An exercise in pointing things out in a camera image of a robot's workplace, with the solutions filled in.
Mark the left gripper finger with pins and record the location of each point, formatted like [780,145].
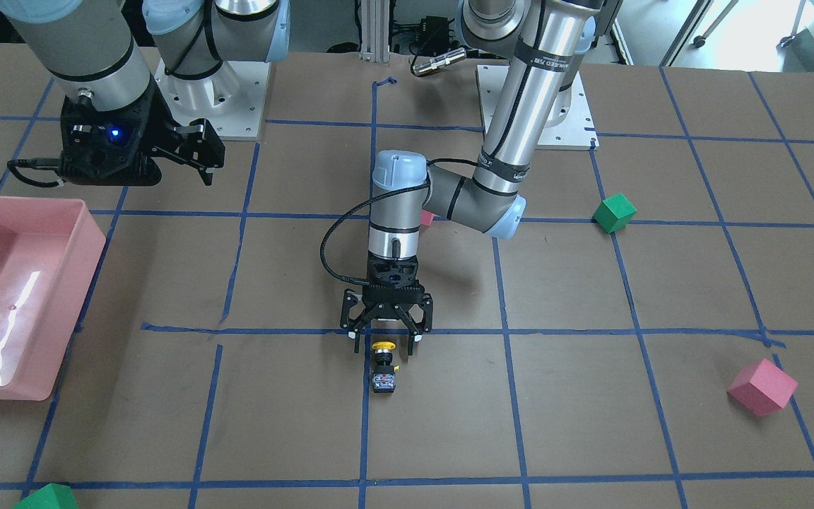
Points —
[356,326]
[416,329]

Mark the silver cable connector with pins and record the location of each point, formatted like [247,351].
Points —
[437,63]

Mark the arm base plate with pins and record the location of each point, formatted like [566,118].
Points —
[569,127]
[233,99]

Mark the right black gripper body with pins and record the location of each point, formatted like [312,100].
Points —
[155,121]

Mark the green cube table edge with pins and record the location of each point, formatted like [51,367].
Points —
[50,496]

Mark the aluminium frame post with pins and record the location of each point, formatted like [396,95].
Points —
[375,31]

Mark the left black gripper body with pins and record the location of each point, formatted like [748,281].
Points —
[386,312]

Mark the pink cube far side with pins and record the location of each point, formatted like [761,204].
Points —
[763,388]

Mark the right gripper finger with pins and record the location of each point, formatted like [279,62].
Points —
[204,161]
[200,133]

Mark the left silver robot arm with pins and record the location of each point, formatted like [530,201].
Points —
[543,42]

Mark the green cube near left arm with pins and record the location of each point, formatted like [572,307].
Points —
[614,213]

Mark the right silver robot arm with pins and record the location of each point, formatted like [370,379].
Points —
[91,52]

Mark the pink plastic bin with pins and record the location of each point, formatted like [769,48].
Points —
[49,251]

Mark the pink cube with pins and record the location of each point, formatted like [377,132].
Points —
[426,219]
[763,388]

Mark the yellow push button switch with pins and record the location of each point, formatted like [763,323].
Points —
[383,375]

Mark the pink cube centre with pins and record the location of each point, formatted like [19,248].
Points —
[426,219]

